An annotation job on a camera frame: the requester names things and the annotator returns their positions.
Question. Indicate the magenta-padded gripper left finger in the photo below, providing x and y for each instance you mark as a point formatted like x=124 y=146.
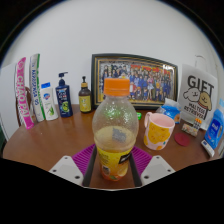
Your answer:
x=66 y=168

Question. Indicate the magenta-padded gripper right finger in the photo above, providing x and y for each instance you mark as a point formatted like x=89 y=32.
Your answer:
x=156 y=168

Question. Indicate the orange-capped clear drink bottle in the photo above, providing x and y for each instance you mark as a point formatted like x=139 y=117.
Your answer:
x=115 y=133

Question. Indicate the pink mug with yellow print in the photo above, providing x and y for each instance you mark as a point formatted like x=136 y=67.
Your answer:
x=158 y=133

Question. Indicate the flat round red coaster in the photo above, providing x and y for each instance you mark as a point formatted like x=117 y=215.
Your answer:
x=182 y=139

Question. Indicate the small green packet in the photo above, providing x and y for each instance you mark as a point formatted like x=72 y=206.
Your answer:
x=139 y=116

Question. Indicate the blue tissue packet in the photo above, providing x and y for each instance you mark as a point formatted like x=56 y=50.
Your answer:
x=171 y=111

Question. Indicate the white bottle with blue cap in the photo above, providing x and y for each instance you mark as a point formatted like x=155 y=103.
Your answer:
x=49 y=103

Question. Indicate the dark blue pump bottle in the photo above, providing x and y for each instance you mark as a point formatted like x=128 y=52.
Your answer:
x=64 y=100

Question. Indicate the amber pump bottle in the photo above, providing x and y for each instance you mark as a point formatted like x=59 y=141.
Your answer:
x=85 y=100

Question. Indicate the blue mouthwash bottle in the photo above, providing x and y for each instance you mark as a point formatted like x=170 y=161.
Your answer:
x=215 y=128

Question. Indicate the white tote bag with dogs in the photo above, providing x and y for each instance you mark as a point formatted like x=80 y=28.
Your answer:
x=198 y=96

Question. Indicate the pink and white long box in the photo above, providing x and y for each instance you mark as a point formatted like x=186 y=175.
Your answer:
x=22 y=96

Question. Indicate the green and white long box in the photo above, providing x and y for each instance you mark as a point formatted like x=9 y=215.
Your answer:
x=36 y=86

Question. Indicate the framed cartoon group picture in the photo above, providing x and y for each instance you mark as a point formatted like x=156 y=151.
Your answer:
x=150 y=80

